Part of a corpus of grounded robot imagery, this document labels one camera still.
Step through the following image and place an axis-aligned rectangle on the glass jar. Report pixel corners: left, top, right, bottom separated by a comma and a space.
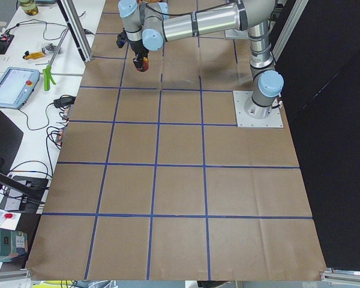
18, 0, 38, 16

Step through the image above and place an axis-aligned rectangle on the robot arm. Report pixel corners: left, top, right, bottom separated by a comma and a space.
116, 0, 284, 119

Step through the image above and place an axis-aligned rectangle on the reacher grabber tool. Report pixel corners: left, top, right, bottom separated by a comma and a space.
43, 28, 69, 91

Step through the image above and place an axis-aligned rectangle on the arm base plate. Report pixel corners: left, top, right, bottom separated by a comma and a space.
224, 29, 249, 40
233, 91, 284, 128

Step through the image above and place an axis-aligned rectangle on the black monitor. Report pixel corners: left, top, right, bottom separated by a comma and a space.
0, 111, 48, 213

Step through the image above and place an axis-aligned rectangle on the green box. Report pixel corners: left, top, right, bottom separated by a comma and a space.
0, 228, 28, 262

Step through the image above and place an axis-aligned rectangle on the red yellow apple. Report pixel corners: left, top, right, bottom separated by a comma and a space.
139, 57, 149, 72

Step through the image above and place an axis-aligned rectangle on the aluminium frame post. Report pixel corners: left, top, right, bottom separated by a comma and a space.
56, 0, 93, 63

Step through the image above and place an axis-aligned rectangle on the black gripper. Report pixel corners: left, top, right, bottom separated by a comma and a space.
130, 40, 149, 71

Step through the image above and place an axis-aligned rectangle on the teach pendant tablet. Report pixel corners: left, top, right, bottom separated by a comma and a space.
0, 67, 40, 109

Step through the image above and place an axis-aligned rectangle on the black power adapter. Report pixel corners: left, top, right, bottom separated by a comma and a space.
53, 95, 76, 108

